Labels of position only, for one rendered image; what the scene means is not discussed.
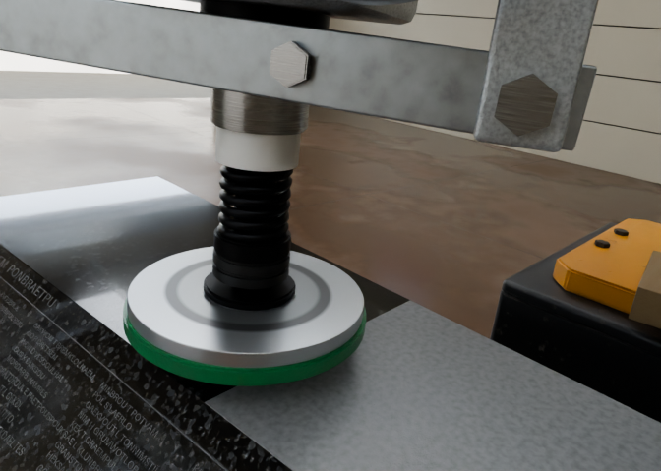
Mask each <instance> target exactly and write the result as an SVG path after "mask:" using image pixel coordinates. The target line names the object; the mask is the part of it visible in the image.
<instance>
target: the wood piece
mask: <svg viewBox="0 0 661 471"><path fill-rule="evenodd" d="M629 319H631V320H634V321H637V322H640V323H643V324H648V325H651V326H654V327H657V328H660V329H661V252H658V251H653V252H652V254H651V257H650V259H649V261H648V264H647V266H646V269H645V271H644V273H643V276H642V278H641V281H640V282H639V284H638V287H637V290H636V293H635V296H634V299H633V302H632V305H631V311H630V314H629Z"/></svg>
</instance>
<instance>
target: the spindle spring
mask: <svg viewBox="0 0 661 471"><path fill-rule="evenodd" d="M219 173H220V174H221V176H222V178H221V179H220V181H219V185H220V187H221V189H222V190H220V191H219V197H220V198H221V199H222V201H220V203H219V205H218V207H219V210H220V211H221V213H220V214H219V215H218V221H219V222H220V223H219V225H218V227H217V230H218V232H219V233H220V234H221V235H222V236H224V237H226V238H228V239H231V240H234V241H239V242H247V243H261V242H267V241H272V240H275V239H278V238H280V237H282V236H283V235H284V234H286V232H287V230H288V222H287V220H288V219H289V211H288V210H289V208H290V200H289V198H290V197H291V189H290V187H291V184H292V178H291V177H290V175H291V174H292V173H293V169H290V170H286V171H275V172H269V173H246V172H239V171H236V168H232V167H228V166H225V165H223V166H221V167H220V171H219ZM235 181H236V182H243V183H271V182H276V184H271V185H260V186H253V185H241V184H235ZM281 181H282V182H281ZM235 194H239V195H247V196H265V195H273V194H275V196H272V197H265V198H245V197H238V196H234V195H235ZM232 206H242V207H268V206H274V207H273V208H267V209H242V208H236V207H232ZM230 217H236V218H242V219H267V218H273V217H274V219H270V220H265V221H242V220H236V219H233V218H230ZM228 228H231V229H234V230H240V231H266V230H272V229H275V228H277V229H275V230H273V231H270V232H264V233H242V232H236V231H232V230H230V229H228Z"/></svg>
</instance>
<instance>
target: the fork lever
mask: <svg viewBox="0 0 661 471"><path fill-rule="evenodd" d="M0 51H6V52H11V53H17V54H23V55H28V56H33V57H39V58H44V59H50V60H56V61H61V62H67V63H73V64H78V65H84V66H90V67H96V68H100V69H106V70H112V71H117V72H123V73H129V74H134V75H140V76H146V77H151V78H157V79H163V80H168V81H173V82H179V83H184V84H190V85H196V86H201V87H207V88H217V89H223V90H229V91H235V92H240V93H246V94H251V95H256V96H262V97H268V98H273V99H279V100H285V101H290V102H296V103H302V104H307V105H313V106H319V107H324V108H329V109H335V110H340V111H346V112H352V113H358V114H363V115H369V116H375V117H380V118H386V119H392V120H396V121H402V122H408V123H413V124H419V125H425V126H430V127H436V128H442V129H447V130H453V131H459V132H463V133H469V134H473V132H474V126H475V121H476V116H477V110H478V105H479V100H480V95H481V89H482V85H483V80H484V74H485V69H486V64H487V59H488V53H489V51H485V50H478V49H471V48H464V47H456V46H449V45H442V44H435V43H428V42H421V41H413V40H406V39H399V38H392V37H384V36H377V35H370V34H363V33H356V32H349V31H341V30H334V29H319V28H312V27H304V26H297V25H291V24H283V23H276V22H269V21H262V20H254V19H247V18H240V17H232V16H225V15H219V14H211V13H204V12H198V11H191V10H184V9H176V8H169V7H162V6H155V5H148V4H141V3H134V2H126V1H119V0H0ZM596 72H597V67H595V66H591V65H584V64H582V68H581V72H580V76H579V80H578V84H577V88H576V92H575V97H574V101H573V105H572V109H571V116H570V120H569V123H568V127H567V131H566V135H565V139H564V143H563V147H562V148H561V149H564V150H569V151H571V150H574V148H575V144H576V141H577V137H578V134H579V130H580V127H581V123H582V120H583V116H584V113H585V109H586V106H587V102H588V99H589V96H590V93H591V89H592V86H593V82H594V79H595V75H596ZM557 96H558V94H557V93H556V92H555V91H553V90H552V89H551V88H550V87H548V86H547V85H546V84H545V83H544V82H542V81H541V80H540V79H539V78H538V77H536V76H535V75H534V74H530V75H527V76H525V77H522V78H519V79H517V80H514V81H511V82H509V83H506V84H503V85H502V86H501V90H500V94H499V99H498V103H497V107H496V112H495V116H494V117H495V118H496V119H498V120H499V121H500V122H501V123H502V124H504V125H505V126H506V127H507V128H508V129H510V130H511V131H512V132H513V133H514V134H515V135H517V136H518V137H519V136H522V135H525V134H528V133H531V132H534V131H536V130H539V129H542V128H545V127H548V126H550V123H551V119H552V115H553V112H554V108H555V104H556V100H557Z"/></svg>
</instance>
